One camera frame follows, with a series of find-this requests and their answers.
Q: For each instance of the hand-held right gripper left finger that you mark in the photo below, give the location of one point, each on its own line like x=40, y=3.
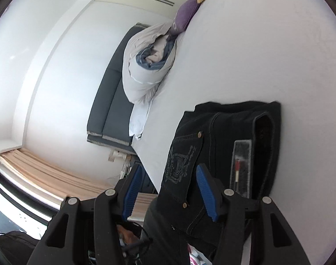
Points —
x=132, y=190

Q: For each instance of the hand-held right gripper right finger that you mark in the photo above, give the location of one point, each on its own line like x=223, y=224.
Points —
x=209, y=196

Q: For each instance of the black denim pants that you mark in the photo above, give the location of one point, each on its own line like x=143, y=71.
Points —
x=220, y=132

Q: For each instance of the light wooden board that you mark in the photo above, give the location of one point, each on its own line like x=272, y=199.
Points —
x=146, y=201

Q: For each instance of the colourful packet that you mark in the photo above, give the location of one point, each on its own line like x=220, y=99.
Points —
x=197, y=256

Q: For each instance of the grey padded headboard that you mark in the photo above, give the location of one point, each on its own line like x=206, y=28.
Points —
x=110, y=110

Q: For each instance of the beige curtain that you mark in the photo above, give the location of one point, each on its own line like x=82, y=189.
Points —
x=46, y=171

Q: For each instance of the white duvet with blue lining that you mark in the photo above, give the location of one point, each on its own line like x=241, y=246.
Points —
x=140, y=82

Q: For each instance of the window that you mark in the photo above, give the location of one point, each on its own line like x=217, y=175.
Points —
x=13, y=207

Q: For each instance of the dark cloth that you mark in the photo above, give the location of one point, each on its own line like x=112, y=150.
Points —
x=13, y=245

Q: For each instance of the white bed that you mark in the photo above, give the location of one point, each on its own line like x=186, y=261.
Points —
x=253, y=47

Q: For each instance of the purple cloth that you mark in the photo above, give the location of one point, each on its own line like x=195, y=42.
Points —
x=184, y=13

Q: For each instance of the wall socket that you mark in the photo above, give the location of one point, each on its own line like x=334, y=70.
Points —
x=112, y=157

